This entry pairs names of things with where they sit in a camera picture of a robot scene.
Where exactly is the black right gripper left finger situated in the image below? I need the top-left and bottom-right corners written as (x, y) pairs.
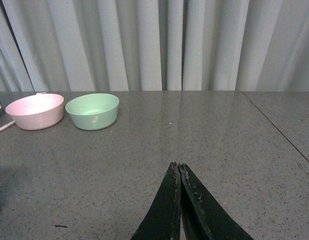
top-left (131, 162), bottom-right (181, 240)

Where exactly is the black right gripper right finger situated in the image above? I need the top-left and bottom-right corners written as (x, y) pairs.
top-left (179, 163), bottom-right (252, 240)

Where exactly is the green bowl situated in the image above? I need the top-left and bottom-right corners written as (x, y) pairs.
top-left (65, 93), bottom-right (120, 131)

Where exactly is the pink bowl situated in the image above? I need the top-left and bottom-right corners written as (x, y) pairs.
top-left (5, 93), bottom-right (64, 131)

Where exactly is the grey pleated curtain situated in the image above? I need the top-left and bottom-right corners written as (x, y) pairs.
top-left (0, 0), bottom-right (309, 92)

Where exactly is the white toaster power cable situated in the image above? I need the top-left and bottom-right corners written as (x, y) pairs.
top-left (0, 119), bottom-right (15, 135)

